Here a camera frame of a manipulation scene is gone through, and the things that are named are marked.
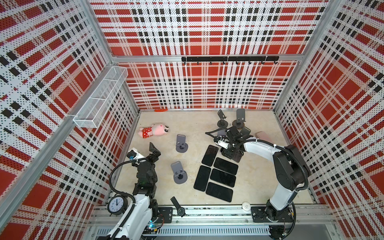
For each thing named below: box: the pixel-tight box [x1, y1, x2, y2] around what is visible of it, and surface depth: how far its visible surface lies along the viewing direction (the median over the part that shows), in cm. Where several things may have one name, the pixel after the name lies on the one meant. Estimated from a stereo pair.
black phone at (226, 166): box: [213, 157, 239, 176], surface depth 95 cm
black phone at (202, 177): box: [193, 165, 211, 192], surface depth 89 cm
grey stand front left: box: [170, 161, 188, 184], surface depth 84 cm
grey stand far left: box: [217, 109, 228, 128], surface depth 113 cm
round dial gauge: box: [107, 193, 129, 217], surface depth 76 cm
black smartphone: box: [205, 182, 233, 202], surface depth 82 cm
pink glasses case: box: [255, 131, 273, 144], surface depth 107 cm
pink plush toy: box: [138, 123, 170, 139], surface depth 103 cm
